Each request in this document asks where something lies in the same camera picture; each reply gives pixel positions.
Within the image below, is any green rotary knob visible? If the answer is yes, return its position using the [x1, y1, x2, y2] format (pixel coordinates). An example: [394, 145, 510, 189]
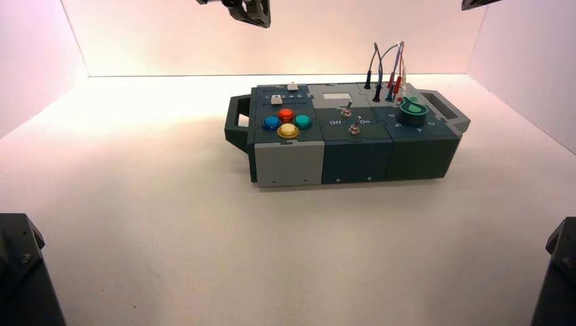
[397, 95, 429, 127]

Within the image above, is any black jumper cable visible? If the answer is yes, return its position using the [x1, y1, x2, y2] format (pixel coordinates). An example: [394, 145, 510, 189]
[363, 41, 383, 103]

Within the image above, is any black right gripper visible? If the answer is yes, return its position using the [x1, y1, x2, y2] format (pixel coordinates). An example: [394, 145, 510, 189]
[461, 0, 503, 12]

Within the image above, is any white jumper cable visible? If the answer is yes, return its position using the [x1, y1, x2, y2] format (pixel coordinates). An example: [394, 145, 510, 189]
[398, 54, 411, 107]

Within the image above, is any yellow round push button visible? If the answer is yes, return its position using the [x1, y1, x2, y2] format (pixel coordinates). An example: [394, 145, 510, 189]
[276, 123, 300, 140]

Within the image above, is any dark teal modular control box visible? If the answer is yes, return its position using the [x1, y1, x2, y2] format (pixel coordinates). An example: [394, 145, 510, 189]
[223, 82, 471, 188]

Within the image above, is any blue jumper cable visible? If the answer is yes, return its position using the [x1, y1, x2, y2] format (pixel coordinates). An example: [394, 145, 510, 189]
[379, 42, 401, 103]

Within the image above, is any red jumper cable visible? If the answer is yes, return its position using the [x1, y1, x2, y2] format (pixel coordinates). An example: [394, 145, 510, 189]
[386, 41, 405, 96]

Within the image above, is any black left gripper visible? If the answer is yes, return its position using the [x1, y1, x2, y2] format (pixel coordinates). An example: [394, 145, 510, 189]
[196, 0, 272, 29]

